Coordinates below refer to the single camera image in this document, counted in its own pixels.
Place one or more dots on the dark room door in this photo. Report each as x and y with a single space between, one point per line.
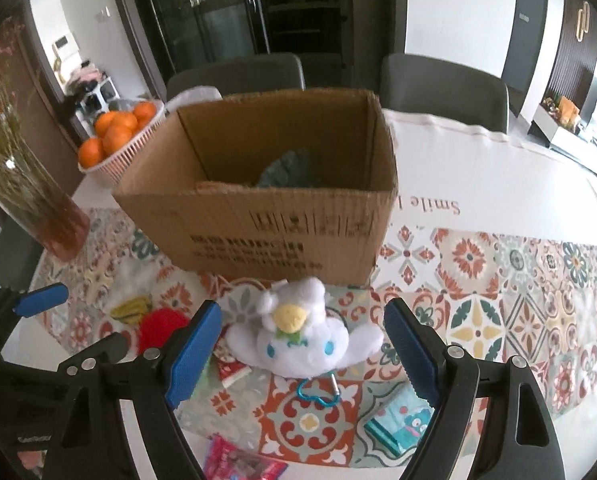
525 25

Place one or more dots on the glass vase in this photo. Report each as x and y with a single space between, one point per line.
53 215

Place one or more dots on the patterned table runner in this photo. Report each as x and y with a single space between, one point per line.
503 285

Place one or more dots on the white plastic basket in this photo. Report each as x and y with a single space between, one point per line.
123 157

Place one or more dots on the small red white packet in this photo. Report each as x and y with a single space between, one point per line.
231 367

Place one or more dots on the red fluffy pom toy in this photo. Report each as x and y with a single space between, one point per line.
161 330

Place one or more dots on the white tv cabinet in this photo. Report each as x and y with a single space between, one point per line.
563 135

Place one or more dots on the pink packet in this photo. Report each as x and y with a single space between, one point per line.
243 460

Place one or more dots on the white shoe rack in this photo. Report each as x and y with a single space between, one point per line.
96 102

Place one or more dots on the teal cartoon tissue packet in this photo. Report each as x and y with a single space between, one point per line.
396 422

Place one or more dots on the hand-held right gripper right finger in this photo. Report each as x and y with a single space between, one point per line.
411 355

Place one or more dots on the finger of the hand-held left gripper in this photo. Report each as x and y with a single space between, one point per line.
106 347
41 300

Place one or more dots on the blue carabiner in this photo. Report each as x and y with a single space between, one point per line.
306 396

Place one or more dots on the dark slatted wall panel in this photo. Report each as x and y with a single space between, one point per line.
573 60

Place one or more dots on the white plush toy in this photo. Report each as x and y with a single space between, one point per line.
298 345

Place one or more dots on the pile of oranges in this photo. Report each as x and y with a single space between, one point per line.
116 139

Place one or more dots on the dark glass sliding door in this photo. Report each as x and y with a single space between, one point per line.
218 5

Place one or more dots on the dark grey cloth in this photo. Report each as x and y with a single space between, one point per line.
291 170

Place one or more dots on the brown cardboard box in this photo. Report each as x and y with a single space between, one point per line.
258 230

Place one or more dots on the grey dining chair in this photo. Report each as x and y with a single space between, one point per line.
238 72
443 90
13 257

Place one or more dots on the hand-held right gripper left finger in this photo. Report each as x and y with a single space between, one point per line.
193 355

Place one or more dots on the orange gift box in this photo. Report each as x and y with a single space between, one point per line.
568 107

